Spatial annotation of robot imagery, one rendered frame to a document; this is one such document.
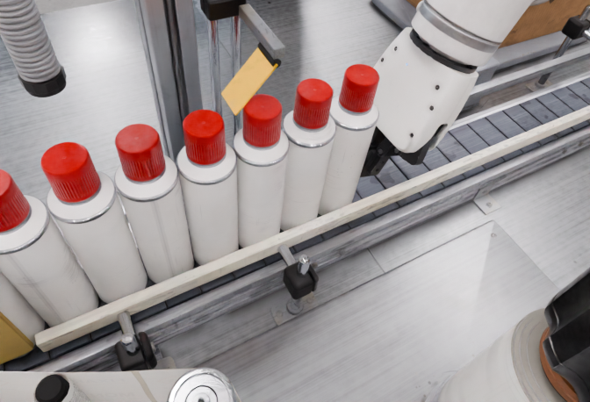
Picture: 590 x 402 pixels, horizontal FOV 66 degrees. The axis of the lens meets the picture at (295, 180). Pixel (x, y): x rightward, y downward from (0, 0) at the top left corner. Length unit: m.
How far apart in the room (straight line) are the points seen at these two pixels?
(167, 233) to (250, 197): 0.08
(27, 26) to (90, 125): 0.38
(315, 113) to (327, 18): 0.61
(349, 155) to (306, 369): 0.22
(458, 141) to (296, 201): 0.31
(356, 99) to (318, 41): 0.50
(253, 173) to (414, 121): 0.17
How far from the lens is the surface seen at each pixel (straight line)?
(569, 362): 0.29
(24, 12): 0.39
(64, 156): 0.37
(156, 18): 0.46
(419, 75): 0.47
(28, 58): 0.41
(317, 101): 0.40
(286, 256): 0.50
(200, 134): 0.36
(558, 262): 0.71
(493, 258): 0.60
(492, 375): 0.36
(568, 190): 0.81
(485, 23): 0.45
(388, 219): 0.59
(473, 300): 0.56
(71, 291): 0.46
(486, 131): 0.75
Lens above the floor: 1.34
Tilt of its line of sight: 51 degrees down
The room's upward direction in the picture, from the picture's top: 8 degrees clockwise
